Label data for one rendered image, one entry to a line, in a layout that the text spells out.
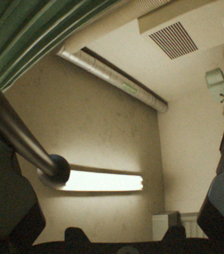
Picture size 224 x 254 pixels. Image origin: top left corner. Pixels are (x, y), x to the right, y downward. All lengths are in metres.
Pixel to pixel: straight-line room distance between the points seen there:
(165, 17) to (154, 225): 2.53
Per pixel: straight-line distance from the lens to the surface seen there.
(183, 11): 1.61
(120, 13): 1.70
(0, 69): 0.18
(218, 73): 2.22
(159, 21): 1.66
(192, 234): 3.24
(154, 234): 3.06
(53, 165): 0.17
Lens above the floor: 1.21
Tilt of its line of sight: 37 degrees up
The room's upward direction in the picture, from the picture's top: 107 degrees counter-clockwise
